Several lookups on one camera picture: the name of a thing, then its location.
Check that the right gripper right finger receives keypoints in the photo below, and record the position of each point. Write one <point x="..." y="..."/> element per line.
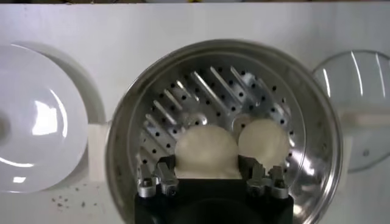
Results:
<point x="257" y="181"/>

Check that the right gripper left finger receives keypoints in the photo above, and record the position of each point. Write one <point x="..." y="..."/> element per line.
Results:
<point x="167" y="179"/>

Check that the white steamed baozi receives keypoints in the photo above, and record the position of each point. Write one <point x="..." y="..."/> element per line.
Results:
<point x="207" y="149"/>
<point x="263" y="143"/>

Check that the round glass pot lid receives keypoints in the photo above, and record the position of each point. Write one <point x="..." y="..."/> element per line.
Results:
<point x="359" y="85"/>

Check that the stainless steel steamer pot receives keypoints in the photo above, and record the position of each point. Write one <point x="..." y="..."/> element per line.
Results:
<point x="97" y="152"/>

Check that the perforated steel steamer basket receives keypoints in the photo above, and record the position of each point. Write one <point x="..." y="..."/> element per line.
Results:
<point x="213" y="91"/>

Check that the dark crumbs scatter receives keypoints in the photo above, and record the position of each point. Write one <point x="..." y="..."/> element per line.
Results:
<point x="61" y="202"/>

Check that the white round plate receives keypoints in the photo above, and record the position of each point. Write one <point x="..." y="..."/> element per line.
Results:
<point x="45" y="91"/>

